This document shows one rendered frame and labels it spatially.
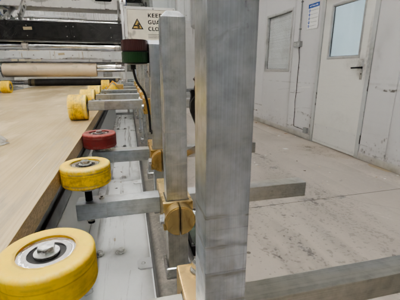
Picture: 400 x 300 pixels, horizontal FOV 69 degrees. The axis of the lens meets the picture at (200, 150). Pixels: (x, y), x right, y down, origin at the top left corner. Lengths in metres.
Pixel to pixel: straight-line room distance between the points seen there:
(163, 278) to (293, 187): 0.30
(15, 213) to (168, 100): 0.24
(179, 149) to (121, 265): 0.37
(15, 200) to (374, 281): 0.45
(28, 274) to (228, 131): 0.19
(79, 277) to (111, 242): 0.56
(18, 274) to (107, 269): 0.48
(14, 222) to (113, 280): 0.38
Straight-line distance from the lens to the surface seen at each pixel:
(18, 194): 0.45
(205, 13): 0.20
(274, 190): 0.60
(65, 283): 0.27
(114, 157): 0.76
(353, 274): 0.42
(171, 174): 0.47
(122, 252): 0.78
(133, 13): 3.01
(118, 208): 0.54
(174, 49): 0.44
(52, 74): 3.09
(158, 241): 0.66
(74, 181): 0.50
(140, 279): 0.70
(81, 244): 0.29
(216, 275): 0.25
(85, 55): 3.02
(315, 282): 0.39
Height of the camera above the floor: 1.06
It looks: 16 degrees down
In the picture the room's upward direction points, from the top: straight up
